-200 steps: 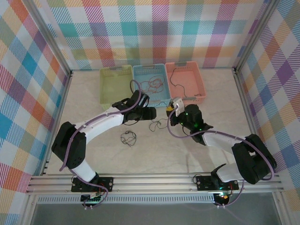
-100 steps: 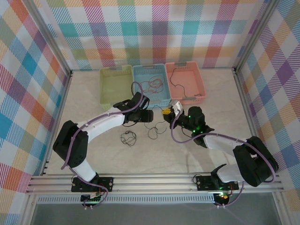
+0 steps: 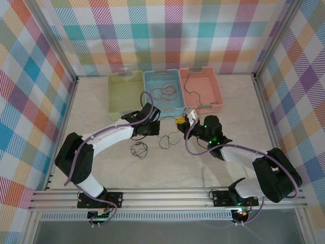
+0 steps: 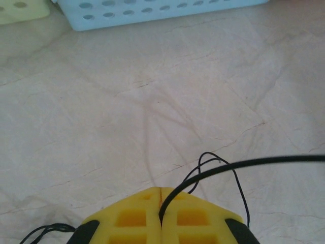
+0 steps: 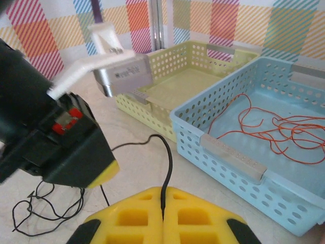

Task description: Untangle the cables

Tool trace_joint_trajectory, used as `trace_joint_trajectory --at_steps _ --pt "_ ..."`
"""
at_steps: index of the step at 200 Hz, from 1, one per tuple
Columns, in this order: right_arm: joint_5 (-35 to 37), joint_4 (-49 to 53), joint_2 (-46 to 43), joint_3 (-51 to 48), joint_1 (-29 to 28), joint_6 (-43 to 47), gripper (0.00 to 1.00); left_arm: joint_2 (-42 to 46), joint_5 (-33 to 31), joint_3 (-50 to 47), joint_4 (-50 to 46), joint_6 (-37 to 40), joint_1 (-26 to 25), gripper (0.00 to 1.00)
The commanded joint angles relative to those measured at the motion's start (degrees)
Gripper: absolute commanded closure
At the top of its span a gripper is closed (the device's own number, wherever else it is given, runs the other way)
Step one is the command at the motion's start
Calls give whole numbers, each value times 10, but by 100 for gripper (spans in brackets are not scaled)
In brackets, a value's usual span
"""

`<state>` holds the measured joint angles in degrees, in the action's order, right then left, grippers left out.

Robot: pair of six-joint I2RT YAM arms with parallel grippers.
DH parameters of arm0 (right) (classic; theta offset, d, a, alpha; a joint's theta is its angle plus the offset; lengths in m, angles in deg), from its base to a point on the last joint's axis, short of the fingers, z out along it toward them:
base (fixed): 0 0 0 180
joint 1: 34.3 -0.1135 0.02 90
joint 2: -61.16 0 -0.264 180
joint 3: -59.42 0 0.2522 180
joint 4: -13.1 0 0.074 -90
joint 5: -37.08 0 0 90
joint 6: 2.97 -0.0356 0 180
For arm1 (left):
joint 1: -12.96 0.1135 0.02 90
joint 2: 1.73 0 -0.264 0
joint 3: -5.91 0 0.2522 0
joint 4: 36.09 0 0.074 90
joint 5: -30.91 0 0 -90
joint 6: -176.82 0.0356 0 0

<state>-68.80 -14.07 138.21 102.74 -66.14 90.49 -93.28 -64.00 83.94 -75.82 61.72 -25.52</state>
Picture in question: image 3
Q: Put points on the blue plastic basket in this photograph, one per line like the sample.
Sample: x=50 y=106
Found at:
x=157 y=78

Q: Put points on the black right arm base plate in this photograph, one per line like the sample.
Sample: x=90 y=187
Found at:
x=221 y=198

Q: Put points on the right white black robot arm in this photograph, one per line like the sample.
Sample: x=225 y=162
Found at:
x=238 y=155

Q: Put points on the green plastic basket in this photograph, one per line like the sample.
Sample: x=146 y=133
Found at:
x=124 y=94

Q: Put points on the aluminium table side rail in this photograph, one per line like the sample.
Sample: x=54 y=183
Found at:
x=265 y=111
x=62 y=132

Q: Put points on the aluminium mounting rail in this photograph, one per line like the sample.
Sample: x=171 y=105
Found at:
x=165 y=198

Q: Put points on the pink plastic basket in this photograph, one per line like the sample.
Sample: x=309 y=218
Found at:
x=208 y=86

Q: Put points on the aluminium frame post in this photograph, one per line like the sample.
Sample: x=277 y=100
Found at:
x=279 y=38
x=50 y=40

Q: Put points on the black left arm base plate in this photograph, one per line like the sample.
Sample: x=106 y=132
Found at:
x=115 y=198

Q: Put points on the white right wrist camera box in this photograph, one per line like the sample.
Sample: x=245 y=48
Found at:
x=192 y=115

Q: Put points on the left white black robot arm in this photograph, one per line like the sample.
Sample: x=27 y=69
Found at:
x=111 y=132

